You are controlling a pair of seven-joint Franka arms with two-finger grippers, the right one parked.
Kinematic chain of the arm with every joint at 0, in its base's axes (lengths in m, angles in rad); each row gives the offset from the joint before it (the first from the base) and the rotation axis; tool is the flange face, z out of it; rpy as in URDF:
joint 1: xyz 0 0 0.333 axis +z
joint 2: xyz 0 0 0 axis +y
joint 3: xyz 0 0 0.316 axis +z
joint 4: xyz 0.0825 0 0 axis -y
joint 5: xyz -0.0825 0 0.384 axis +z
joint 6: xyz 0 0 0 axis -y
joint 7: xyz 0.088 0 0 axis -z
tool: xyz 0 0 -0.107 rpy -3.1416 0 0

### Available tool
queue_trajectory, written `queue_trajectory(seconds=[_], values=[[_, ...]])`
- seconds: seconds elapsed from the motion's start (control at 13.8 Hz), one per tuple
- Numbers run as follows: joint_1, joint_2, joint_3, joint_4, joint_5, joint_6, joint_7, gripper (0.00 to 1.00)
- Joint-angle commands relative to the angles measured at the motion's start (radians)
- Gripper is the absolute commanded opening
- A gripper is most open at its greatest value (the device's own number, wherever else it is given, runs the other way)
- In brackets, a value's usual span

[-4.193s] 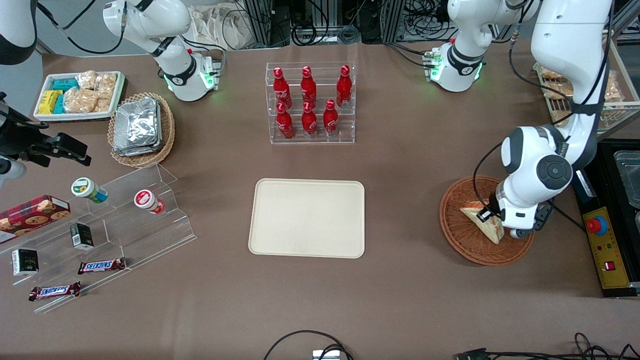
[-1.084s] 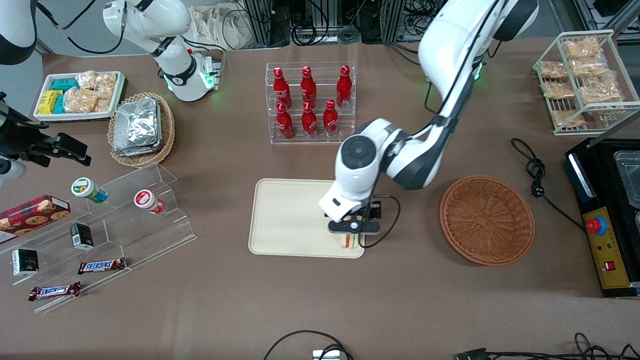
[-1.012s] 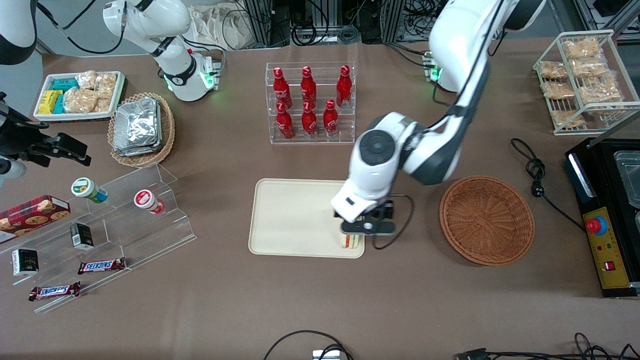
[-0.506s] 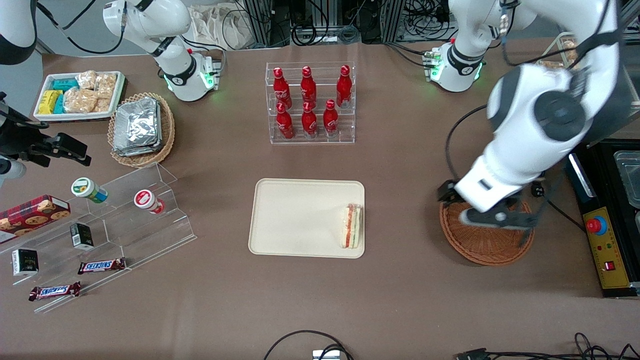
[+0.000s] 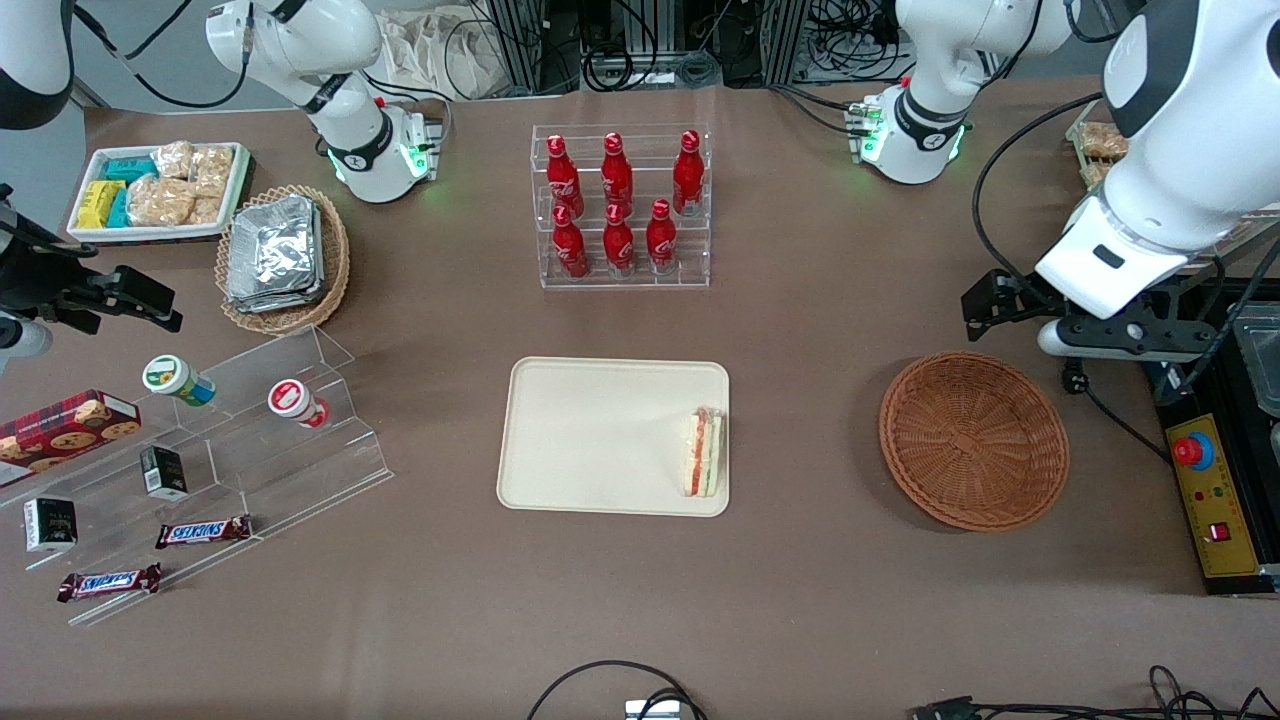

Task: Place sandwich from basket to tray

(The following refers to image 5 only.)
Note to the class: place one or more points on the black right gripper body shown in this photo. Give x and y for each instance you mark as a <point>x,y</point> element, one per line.
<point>38,283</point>

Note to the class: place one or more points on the plastic-wrapped triangle sandwich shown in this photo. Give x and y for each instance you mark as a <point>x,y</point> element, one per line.
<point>702,452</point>

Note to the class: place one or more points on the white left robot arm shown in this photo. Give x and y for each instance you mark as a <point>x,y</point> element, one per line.
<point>1170,190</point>

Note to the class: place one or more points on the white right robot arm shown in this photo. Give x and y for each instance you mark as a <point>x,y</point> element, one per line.
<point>350,140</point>

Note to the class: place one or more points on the white rectangular snack tray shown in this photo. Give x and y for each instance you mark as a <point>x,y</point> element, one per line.
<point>90,232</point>

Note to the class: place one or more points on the round brown wicker basket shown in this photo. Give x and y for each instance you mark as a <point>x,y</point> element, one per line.
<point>975,440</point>

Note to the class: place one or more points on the white tray with snack bags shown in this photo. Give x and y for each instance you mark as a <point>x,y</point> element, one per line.
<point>1100,140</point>

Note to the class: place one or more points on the tan wicker basket with foil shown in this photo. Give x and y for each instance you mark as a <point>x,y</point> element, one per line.
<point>335,270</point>

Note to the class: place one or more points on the cream plastic serving tray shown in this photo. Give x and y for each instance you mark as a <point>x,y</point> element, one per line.
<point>600,440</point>

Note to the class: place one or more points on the green-lidded yogurt cup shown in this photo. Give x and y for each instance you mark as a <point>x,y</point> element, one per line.
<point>175,379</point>

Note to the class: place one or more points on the teal snack packet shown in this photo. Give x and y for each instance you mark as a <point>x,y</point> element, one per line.
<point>130,168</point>
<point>119,210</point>

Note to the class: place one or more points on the clear bag of brown crackers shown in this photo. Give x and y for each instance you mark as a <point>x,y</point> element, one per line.
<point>160,202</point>
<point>206,210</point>
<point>211,170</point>
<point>172,160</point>

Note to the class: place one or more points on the yellow snack packet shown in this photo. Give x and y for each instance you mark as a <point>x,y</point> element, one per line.
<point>100,203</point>

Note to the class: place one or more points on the grey metal appliance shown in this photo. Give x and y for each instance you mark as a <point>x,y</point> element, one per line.
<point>1262,360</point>

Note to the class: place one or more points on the red cookie box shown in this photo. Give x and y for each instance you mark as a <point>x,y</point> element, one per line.
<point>65,432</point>

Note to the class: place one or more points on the red emergency stop button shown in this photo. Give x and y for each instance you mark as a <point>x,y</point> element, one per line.
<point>1190,451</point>

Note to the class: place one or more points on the small black green box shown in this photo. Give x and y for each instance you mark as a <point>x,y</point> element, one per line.
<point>163,473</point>

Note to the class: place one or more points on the red-lidded yogurt cup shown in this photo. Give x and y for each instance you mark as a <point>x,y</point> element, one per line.
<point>295,402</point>

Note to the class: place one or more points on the yellow black control box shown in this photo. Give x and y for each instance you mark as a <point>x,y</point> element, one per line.
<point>1225,530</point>

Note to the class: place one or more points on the small black white box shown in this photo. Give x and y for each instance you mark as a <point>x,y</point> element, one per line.
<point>50,525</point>

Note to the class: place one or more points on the clear acrylic stepped shelf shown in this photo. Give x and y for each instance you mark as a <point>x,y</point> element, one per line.
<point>300,480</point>

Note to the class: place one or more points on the brown snickers bar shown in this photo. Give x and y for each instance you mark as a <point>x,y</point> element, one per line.
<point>108,583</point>
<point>203,532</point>

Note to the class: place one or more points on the clear acrylic bottle rack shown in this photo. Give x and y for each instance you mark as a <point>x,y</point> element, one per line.
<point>690,270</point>

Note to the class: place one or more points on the red cola bottle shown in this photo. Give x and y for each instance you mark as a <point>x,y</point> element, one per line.
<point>563,180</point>
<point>616,175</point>
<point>570,248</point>
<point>618,245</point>
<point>661,240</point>
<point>688,175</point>

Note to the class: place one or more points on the crumpled clear plastic bag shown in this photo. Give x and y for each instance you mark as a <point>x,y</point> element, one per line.
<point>430,50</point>

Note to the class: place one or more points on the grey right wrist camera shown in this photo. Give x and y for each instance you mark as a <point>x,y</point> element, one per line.
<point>22,342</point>

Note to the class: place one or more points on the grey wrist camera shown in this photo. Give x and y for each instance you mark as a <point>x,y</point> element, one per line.
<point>1075,340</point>
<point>22,342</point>

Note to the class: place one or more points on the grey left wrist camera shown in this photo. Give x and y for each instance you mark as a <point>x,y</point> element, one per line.
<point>1075,340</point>

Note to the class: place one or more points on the aluminium frame post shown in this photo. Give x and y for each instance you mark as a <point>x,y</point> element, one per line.
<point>788,40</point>
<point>520,45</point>

